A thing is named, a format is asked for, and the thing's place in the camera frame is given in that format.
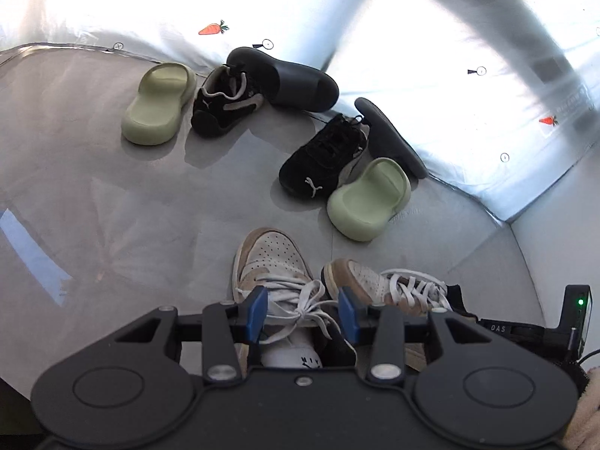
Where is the tan white sneaker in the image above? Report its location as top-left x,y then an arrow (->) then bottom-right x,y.
232,228 -> 357,370
314,259 -> 478,372

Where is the black slide sandal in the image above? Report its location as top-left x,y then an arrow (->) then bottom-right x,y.
227,47 -> 340,113
354,97 -> 428,184

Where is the person's right hand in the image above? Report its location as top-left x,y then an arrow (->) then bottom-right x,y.
562,368 -> 600,450

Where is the green slide sandal near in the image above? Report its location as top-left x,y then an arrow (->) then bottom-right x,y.
327,157 -> 411,242

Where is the green slide sandal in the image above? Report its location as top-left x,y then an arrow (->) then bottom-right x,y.
121,62 -> 197,146
327,157 -> 411,242

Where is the black puma sneaker near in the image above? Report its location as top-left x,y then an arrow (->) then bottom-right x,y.
279,114 -> 370,200

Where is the black puma sneaker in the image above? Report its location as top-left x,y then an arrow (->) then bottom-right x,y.
279,114 -> 370,200
190,64 -> 263,138

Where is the black slide sandal tilted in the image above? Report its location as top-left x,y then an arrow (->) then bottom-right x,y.
354,97 -> 428,184

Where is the black puma sneaker far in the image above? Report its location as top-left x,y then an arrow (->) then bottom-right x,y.
190,64 -> 263,138

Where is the green slide sandal far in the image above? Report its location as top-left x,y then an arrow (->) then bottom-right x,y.
121,62 -> 197,146

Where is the white printed bed sheet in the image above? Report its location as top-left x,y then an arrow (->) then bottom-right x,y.
1,0 -> 599,219

